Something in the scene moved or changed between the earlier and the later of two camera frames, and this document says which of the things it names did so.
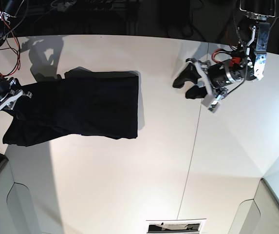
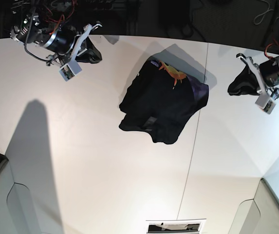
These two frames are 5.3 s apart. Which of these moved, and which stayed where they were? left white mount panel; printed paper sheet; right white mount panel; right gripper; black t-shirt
Moved: right gripper; black t-shirt
Stayed: printed paper sheet; right white mount panel; left white mount panel
